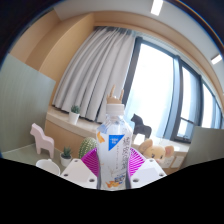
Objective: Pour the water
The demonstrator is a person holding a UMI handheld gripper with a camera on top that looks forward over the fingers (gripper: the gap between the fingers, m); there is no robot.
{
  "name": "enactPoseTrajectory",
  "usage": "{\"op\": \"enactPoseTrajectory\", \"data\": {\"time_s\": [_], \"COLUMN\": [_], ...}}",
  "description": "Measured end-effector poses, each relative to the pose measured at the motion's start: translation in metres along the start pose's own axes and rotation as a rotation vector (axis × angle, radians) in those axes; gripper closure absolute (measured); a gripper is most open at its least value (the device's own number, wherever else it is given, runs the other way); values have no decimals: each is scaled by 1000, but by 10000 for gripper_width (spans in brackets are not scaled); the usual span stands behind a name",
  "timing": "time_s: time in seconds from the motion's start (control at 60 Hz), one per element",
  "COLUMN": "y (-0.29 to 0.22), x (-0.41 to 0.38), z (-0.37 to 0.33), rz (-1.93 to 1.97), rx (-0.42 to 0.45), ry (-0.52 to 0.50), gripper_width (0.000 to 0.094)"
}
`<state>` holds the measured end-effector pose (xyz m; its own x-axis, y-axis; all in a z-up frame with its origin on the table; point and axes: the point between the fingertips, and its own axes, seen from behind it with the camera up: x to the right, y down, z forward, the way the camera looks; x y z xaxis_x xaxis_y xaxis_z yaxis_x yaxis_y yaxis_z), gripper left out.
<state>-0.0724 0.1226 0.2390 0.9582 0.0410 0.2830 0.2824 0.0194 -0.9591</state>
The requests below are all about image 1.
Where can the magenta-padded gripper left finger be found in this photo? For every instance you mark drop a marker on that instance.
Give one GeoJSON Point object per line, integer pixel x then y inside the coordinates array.
{"type": "Point", "coordinates": [78, 172]}

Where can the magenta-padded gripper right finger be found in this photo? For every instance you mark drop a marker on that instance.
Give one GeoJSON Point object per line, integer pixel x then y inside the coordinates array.
{"type": "Point", "coordinates": [148, 171]}

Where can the clear plastic water bottle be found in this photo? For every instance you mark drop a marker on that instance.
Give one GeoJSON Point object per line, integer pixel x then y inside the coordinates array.
{"type": "Point", "coordinates": [114, 150]}

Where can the small plant in white pot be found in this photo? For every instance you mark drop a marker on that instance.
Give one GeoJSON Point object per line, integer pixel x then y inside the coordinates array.
{"type": "Point", "coordinates": [73, 117]}
{"type": "Point", "coordinates": [65, 160]}

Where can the beige mouse plush toy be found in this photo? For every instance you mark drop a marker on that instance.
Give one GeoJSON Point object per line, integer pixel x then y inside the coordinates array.
{"type": "Point", "coordinates": [155, 151]}

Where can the tall green cactus decoration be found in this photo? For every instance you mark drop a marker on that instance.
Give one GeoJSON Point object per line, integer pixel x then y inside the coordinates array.
{"type": "Point", "coordinates": [87, 146]}

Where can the pink horse figurine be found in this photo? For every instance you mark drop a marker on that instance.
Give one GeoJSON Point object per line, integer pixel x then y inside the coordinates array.
{"type": "Point", "coordinates": [43, 140]}

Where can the green desk partition panel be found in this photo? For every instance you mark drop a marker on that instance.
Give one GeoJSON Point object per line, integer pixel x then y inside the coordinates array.
{"type": "Point", "coordinates": [205, 146]}
{"type": "Point", "coordinates": [23, 106]}

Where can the wooden hand figure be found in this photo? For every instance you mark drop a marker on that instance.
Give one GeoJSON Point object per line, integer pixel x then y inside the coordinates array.
{"type": "Point", "coordinates": [115, 98]}

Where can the dark-framed window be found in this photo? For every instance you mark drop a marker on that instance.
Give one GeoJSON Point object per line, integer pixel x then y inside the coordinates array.
{"type": "Point", "coordinates": [156, 86]}

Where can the light grey curtain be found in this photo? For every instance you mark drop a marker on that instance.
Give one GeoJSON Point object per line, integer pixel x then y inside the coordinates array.
{"type": "Point", "coordinates": [96, 73]}

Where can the ceiling lights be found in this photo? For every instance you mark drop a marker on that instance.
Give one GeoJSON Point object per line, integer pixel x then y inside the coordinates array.
{"type": "Point", "coordinates": [156, 6]}

